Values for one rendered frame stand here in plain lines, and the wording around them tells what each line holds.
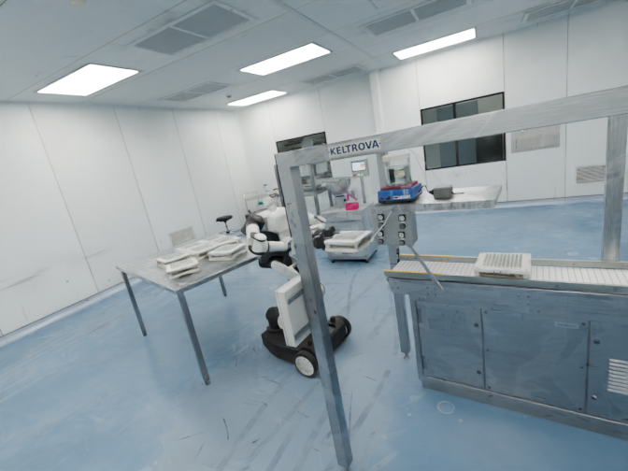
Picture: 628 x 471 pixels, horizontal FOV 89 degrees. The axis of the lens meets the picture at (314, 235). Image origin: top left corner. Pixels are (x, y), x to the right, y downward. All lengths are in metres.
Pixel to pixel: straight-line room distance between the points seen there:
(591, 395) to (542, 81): 5.41
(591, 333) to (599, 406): 0.40
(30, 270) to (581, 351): 5.71
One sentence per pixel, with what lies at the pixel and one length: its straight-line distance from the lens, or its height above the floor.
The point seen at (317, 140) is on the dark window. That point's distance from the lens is 7.52.
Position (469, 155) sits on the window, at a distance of 6.80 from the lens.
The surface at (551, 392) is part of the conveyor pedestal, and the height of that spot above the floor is 0.19.
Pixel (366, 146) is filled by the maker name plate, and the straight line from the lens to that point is 1.09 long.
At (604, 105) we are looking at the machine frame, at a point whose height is 1.58.
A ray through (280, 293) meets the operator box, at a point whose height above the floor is 1.07.
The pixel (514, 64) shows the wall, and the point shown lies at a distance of 6.84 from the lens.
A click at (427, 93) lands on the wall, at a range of 6.86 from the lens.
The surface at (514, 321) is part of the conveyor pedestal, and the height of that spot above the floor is 0.58.
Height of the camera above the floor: 1.60
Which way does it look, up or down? 14 degrees down
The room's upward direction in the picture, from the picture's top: 10 degrees counter-clockwise
